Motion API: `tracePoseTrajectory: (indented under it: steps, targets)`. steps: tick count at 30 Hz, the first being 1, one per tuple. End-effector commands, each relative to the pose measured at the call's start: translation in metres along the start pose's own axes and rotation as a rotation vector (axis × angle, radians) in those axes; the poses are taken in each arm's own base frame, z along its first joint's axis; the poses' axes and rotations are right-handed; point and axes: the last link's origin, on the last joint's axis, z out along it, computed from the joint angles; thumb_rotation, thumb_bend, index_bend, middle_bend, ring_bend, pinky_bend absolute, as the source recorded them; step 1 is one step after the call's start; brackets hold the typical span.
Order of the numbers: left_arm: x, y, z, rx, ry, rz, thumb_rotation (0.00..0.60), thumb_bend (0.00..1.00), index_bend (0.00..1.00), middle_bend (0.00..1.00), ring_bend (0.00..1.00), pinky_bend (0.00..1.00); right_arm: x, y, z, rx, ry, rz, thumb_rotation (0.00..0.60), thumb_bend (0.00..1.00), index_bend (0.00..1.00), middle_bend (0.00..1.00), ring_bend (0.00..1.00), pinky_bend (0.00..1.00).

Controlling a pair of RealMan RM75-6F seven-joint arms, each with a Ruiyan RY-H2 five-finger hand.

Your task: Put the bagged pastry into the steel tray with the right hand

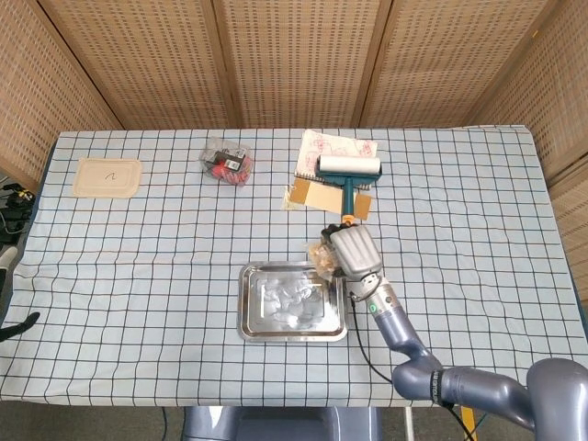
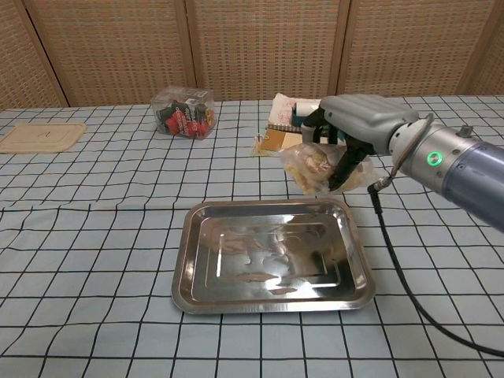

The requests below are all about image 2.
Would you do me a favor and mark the clear plastic bag with food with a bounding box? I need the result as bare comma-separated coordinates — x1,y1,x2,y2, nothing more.
278,142,380,195

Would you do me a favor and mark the brown cardboard envelope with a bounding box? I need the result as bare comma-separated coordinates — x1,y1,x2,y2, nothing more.
251,127,313,158

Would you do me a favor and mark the woven bamboo folding screen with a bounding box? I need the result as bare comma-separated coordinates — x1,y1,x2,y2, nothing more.
0,0,504,112

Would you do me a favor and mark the blue white checked tablecloth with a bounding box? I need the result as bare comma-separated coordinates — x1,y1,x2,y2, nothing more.
0,94,504,378

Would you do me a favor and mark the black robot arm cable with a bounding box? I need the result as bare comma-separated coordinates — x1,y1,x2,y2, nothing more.
367,113,504,360

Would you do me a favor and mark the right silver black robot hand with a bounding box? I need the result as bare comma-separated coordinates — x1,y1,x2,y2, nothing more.
300,94,421,194

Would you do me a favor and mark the spiral notebook with pink drawings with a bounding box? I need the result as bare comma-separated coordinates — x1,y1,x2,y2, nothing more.
266,92,328,134

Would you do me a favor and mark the rectangular stainless steel tray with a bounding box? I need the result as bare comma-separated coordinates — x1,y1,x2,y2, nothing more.
169,198,376,315

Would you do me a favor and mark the beige rectangular container lid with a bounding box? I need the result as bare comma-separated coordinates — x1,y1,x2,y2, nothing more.
0,120,88,154

